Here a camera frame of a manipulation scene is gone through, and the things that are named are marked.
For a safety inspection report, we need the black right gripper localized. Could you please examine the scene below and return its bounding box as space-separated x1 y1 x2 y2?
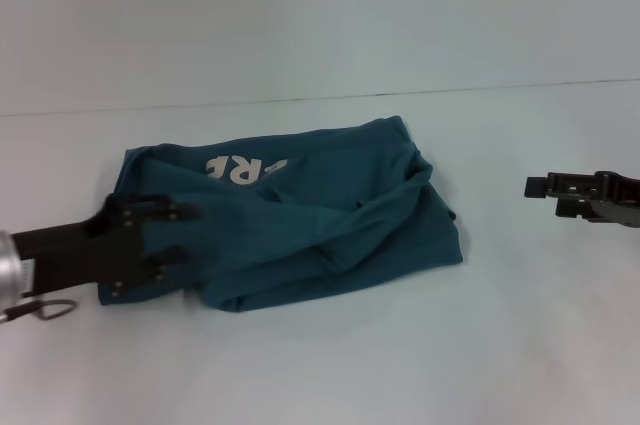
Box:
523 170 640 228

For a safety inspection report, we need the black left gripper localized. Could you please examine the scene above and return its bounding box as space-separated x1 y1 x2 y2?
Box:
10 193 204 301

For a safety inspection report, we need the teal blue shirt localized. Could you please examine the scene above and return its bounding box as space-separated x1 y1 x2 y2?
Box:
97 114 464 315

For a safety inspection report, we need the left gripper cable with plug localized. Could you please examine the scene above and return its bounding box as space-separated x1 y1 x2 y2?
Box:
0 298 79 325

